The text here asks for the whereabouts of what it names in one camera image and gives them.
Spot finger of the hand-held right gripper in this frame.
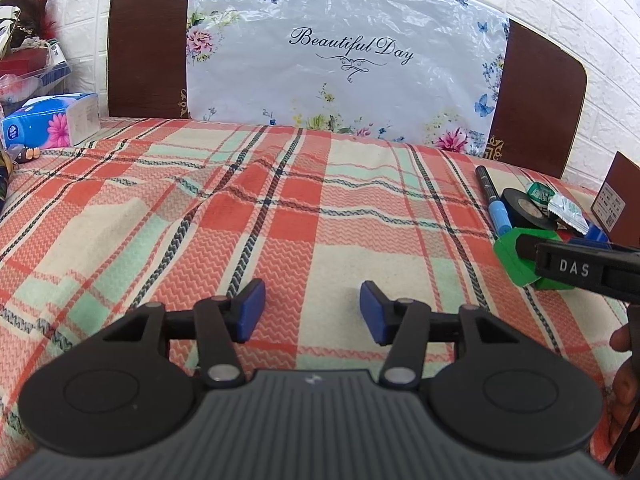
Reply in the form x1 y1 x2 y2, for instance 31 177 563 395
517 237 640 304
564 239 640 263

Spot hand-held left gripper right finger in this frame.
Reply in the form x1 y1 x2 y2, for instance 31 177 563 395
360 281 521 390

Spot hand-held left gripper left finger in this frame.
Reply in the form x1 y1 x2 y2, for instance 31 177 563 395
102 279 267 389

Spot brown cardboard box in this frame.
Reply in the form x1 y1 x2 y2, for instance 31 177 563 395
592 151 640 249

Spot green plastic block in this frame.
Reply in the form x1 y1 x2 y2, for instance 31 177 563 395
494 227 577 292

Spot black tape roll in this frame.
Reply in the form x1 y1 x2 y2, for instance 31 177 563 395
501 187 557 234

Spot person's right hand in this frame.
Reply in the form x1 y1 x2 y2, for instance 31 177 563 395
606 324 640 447

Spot white green sachet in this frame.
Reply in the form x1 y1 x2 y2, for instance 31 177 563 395
547 195 592 237

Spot small green box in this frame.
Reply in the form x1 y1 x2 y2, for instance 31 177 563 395
525 182 554 206

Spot plaid blanket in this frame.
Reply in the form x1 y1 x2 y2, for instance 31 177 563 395
0 116 640 466

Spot blue marker pen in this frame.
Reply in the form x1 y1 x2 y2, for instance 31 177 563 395
487 199 512 237

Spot black marker pen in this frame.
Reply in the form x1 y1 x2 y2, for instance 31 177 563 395
474 164 497 202

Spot floral plastic bedding bag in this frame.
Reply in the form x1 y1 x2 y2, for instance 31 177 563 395
185 0 511 156

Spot small orange brown item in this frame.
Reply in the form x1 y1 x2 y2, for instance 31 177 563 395
9 144 42 165

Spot brown wooden headboard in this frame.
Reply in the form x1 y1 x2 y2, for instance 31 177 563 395
106 0 588 180

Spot blue tissue pack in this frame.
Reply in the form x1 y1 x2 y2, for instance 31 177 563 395
1 92 101 150

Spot clear plastic storage box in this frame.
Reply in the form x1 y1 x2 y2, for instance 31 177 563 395
0 40 73 118

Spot dark red feather decoration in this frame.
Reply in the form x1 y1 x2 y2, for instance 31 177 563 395
0 0 69 48

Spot black cable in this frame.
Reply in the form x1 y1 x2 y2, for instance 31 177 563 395
602 410 640 473

